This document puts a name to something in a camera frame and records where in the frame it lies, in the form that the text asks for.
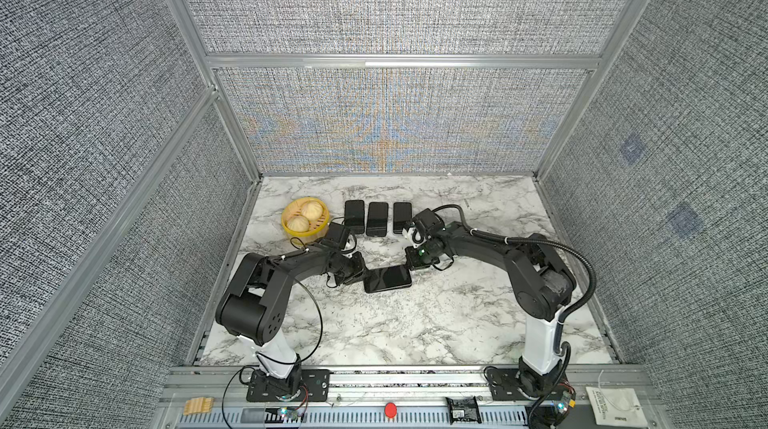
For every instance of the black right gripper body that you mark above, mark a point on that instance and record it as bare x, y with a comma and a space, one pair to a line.
419, 259

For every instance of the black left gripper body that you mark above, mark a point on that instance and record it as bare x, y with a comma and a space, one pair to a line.
349, 268

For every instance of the black phone case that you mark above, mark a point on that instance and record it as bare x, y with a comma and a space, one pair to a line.
387, 279
377, 219
354, 216

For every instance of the light blue phone case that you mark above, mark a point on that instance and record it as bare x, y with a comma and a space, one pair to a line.
402, 216

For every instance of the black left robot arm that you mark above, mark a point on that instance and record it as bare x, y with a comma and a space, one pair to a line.
255, 301

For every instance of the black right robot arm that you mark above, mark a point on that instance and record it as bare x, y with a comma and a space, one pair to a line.
541, 282

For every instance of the yellow bamboo steamer basket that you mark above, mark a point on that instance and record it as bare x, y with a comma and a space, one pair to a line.
317, 230

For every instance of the left steamed bun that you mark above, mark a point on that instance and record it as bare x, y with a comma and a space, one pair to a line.
298, 224

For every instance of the steamed bun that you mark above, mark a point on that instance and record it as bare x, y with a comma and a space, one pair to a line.
298, 224
312, 211

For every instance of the right steamed bun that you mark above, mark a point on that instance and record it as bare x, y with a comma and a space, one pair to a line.
312, 211

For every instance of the red emergency button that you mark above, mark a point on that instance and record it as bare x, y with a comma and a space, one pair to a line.
391, 410

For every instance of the small black electronics box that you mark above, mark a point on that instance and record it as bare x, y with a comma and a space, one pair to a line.
463, 411

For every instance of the wooden clips stack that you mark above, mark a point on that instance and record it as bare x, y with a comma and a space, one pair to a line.
198, 405

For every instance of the white paper label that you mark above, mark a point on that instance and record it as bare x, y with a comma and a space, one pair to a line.
619, 408

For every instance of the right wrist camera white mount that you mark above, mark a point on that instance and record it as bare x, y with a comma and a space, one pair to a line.
411, 233

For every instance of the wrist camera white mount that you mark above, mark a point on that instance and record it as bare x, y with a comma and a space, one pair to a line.
337, 237
411, 233

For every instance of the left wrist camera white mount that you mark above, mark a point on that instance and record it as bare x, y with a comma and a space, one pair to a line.
337, 237

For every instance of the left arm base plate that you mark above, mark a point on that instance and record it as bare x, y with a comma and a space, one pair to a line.
304, 384

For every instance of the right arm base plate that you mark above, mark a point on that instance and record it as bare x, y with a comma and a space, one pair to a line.
504, 385

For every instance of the aluminium front rail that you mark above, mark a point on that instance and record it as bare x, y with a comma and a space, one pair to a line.
356, 399

